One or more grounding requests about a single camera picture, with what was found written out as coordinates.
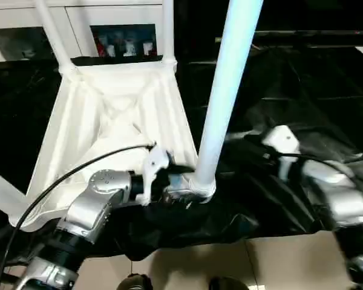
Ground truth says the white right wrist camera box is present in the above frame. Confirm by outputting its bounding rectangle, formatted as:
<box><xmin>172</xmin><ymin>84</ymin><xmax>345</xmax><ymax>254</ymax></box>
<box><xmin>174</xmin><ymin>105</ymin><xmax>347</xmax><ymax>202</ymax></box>
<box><xmin>260</xmin><ymin>125</ymin><xmax>301</xmax><ymax>182</ymax></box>

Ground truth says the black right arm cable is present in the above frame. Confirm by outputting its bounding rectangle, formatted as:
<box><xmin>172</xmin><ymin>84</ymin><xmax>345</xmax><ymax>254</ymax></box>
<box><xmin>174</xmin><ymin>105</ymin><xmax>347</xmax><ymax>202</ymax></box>
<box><xmin>245</xmin><ymin>134</ymin><xmax>363</xmax><ymax>165</ymax></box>

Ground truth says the black right robot foot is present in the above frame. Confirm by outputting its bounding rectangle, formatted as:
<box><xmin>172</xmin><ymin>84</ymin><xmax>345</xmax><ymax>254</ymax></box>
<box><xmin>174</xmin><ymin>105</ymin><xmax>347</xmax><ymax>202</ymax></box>
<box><xmin>208</xmin><ymin>276</ymin><xmax>250</xmax><ymax>290</ymax></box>

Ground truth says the black robot foot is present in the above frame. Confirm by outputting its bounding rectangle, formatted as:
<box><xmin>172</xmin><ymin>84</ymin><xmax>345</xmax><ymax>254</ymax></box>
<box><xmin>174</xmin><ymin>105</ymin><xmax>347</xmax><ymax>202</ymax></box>
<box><xmin>208</xmin><ymin>276</ymin><xmax>250</xmax><ymax>290</ymax></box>
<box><xmin>117</xmin><ymin>274</ymin><xmax>154</xmax><ymax>290</ymax></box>

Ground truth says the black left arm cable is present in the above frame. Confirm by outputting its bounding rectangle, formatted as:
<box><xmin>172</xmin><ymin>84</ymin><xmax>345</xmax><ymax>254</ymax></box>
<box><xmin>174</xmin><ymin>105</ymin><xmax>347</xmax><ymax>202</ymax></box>
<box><xmin>0</xmin><ymin>142</ymin><xmax>158</xmax><ymax>290</ymax></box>

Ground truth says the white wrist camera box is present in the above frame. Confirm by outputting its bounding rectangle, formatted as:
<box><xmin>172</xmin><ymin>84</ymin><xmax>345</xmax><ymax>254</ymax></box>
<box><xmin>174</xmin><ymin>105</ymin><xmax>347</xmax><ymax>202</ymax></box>
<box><xmin>260</xmin><ymin>125</ymin><xmax>301</xmax><ymax>182</ymax></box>
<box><xmin>135</xmin><ymin>145</ymin><xmax>174</xmax><ymax>207</ymax></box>

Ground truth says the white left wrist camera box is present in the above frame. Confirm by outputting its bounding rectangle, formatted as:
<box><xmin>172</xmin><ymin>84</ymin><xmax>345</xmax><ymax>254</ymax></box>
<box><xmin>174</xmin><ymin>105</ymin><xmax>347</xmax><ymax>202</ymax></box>
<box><xmin>135</xmin><ymin>145</ymin><xmax>174</xmax><ymax>207</ymax></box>

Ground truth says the black plastic mat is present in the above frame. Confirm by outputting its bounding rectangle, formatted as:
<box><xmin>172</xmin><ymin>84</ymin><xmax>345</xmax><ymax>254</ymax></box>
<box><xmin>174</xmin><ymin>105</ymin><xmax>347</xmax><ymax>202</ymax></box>
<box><xmin>0</xmin><ymin>45</ymin><xmax>363</xmax><ymax>262</ymax></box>

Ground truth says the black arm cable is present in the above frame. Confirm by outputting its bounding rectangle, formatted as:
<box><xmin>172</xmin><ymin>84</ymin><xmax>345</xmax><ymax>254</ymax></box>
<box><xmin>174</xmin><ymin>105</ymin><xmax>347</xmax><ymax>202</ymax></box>
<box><xmin>0</xmin><ymin>142</ymin><xmax>158</xmax><ymax>290</ymax></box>
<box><xmin>245</xmin><ymin>134</ymin><xmax>363</xmax><ymax>165</ymax></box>

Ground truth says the black left robot foot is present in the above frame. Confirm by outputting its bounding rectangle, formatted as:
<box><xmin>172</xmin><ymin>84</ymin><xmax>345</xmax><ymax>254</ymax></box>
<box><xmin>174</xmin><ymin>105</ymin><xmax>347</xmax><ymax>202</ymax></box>
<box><xmin>117</xmin><ymin>274</ymin><xmax>154</xmax><ymax>290</ymax></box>

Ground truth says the white plastic table top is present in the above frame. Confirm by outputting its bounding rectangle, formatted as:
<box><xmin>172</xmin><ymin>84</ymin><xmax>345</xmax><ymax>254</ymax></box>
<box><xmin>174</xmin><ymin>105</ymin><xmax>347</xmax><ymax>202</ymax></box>
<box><xmin>9</xmin><ymin>57</ymin><xmax>218</xmax><ymax>234</ymax></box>

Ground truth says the white sideboard cabinet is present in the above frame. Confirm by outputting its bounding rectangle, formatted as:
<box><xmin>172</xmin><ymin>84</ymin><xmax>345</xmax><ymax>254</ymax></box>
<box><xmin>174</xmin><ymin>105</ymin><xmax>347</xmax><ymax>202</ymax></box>
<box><xmin>0</xmin><ymin>0</ymin><xmax>171</xmax><ymax>62</ymax></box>

